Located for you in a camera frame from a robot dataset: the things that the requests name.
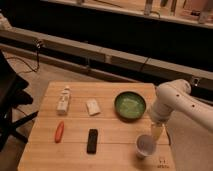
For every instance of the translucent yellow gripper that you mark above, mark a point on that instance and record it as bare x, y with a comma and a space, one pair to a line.
156, 130

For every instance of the black rectangular remote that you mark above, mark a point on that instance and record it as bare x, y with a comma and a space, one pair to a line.
92, 141

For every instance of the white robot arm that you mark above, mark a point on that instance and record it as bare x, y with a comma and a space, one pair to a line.
175, 95

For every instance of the white rectangular block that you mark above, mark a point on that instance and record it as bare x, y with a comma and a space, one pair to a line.
92, 107

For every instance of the orange carrot toy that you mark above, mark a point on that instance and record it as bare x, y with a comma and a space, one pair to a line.
59, 132

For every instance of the green ceramic bowl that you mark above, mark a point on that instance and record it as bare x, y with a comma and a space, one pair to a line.
129, 106

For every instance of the white tube bottle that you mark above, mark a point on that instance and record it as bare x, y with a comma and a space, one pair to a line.
63, 103

